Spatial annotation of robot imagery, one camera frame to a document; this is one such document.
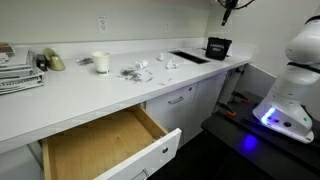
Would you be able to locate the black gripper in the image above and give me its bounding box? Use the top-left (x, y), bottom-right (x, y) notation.
top-left (221, 0), bottom-right (240, 27)

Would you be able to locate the black plastic waste bin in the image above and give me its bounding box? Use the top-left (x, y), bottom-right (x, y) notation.
top-left (204, 36), bottom-right (233, 61)

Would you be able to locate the wide rectangular counter chute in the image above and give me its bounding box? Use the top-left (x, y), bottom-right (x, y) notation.
top-left (168, 50), bottom-right (211, 65)

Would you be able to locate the white cabinet door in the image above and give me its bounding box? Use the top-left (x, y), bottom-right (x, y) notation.
top-left (181, 71), bottom-right (228, 144)

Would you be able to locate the closed white drawer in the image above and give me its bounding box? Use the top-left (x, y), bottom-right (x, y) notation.
top-left (145, 82), bottom-right (198, 117)

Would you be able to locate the large pile of paper clips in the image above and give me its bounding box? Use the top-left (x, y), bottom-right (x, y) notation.
top-left (119, 67), bottom-right (144, 83)

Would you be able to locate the black pegboard with clamps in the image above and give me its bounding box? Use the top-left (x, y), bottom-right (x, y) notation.
top-left (200, 91), bottom-right (320, 180)

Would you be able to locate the white paper cup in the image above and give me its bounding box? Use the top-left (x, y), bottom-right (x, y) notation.
top-left (91, 50), bottom-right (112, 75)

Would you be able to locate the small pile of paper clips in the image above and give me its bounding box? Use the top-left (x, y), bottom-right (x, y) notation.
top-left (76, 57), bottom-right (95, 66)

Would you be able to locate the olive green tape dispenser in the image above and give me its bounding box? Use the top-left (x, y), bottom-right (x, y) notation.
top-left (44, 47), bottom-right (66, 72)

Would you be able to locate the open wooden drawer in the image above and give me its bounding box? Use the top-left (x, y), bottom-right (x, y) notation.
top-left (40, 103), bottom-right (183, 180)

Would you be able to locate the black stapler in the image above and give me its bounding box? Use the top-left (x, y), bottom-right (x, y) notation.
top-left (35, 53), bottom-right (48, 72)

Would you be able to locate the stack of magazines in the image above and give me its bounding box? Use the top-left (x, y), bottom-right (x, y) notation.
top-left (0, 49), bottom-right (45, 96)

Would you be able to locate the brown book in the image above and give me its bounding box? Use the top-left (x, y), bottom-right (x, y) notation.
top-left (0, 42), bottom-right (16, 55)

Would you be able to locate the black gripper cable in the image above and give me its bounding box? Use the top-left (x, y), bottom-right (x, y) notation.
top-left (216, 0), bottom-right (256, 11)

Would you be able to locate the black clamp with orange handle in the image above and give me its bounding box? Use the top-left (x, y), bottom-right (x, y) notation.
top-left (230, 90), bottom-right (250, 104)
top-left (215, 101), bottom-right (238, 118)

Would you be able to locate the silver drawer handle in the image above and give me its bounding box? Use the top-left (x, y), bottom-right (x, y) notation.
top-left (167, 96), bottom-right (185, 106)

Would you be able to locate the white wall power outlet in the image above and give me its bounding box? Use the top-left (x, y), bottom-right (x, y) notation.
top-left (96, 15), bottom-right (110, 35)

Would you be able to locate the handle of open drawer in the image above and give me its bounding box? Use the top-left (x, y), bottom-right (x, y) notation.
top-left (129, 168), bottom-right (150, 180)

